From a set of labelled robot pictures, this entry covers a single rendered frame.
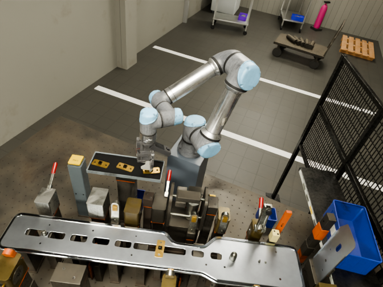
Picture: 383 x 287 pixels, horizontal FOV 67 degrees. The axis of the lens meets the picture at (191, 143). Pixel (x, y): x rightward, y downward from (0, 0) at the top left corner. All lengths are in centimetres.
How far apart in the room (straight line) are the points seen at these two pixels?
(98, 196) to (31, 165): 90
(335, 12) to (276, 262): 759
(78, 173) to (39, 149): 82
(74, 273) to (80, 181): 49
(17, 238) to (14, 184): 69
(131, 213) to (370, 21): 794
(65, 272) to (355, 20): 822
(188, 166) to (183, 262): 54
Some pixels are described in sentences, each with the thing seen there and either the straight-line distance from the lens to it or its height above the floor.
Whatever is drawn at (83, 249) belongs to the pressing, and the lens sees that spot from 145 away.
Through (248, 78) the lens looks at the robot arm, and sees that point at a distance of 130.
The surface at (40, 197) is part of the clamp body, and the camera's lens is 158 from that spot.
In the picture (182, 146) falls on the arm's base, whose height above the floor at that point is 115.
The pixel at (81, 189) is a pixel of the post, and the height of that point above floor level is 96.
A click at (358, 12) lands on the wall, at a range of 862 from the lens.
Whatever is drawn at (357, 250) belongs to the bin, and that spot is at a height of 103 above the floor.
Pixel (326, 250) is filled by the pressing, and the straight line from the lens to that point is 148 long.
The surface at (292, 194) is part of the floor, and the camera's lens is 323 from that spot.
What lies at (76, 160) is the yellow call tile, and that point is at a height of 116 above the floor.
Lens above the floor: 226
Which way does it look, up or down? 41 degrees down
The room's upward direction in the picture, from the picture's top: 9 degrees clockwise
